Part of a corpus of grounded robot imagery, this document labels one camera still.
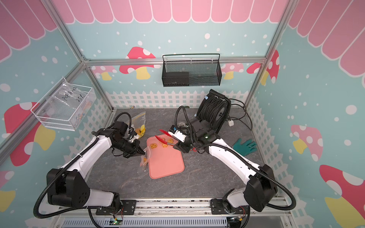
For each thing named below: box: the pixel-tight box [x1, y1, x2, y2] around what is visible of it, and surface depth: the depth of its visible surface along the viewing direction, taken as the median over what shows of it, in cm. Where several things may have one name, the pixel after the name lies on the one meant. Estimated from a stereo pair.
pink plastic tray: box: [146, 134, 185, 180], surface depth 91 cm
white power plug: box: [227, 119, 235, 127], surface depth 108 cm
